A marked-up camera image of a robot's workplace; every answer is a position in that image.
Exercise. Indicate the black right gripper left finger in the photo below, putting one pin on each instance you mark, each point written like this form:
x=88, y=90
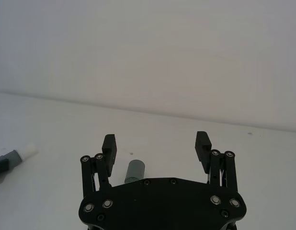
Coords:
x=109, y=153

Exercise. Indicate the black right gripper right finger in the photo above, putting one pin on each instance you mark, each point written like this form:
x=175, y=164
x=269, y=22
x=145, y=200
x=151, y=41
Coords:
x=202, y=151

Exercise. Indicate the white table cloth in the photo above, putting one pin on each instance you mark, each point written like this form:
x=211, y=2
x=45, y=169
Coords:
x=47, y=191

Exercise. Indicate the black grey tool, white tip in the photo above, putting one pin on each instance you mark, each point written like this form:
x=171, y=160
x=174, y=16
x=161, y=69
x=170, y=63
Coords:
x=15, y=159

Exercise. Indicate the small grey cylinder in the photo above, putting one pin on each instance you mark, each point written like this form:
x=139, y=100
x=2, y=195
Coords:
x=134, y=170

